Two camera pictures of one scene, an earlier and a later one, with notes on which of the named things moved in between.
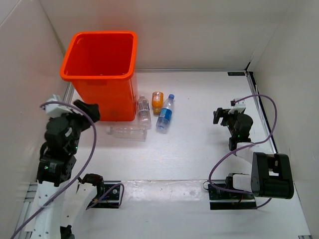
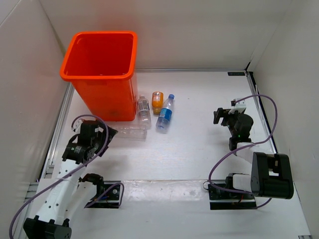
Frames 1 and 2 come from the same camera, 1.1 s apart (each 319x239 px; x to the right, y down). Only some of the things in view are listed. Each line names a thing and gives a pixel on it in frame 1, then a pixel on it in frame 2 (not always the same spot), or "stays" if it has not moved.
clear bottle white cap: (134, 131) stays
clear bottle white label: (144, 118) stays
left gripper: (91, 109) → (103, 134)
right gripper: (221, 112) stays
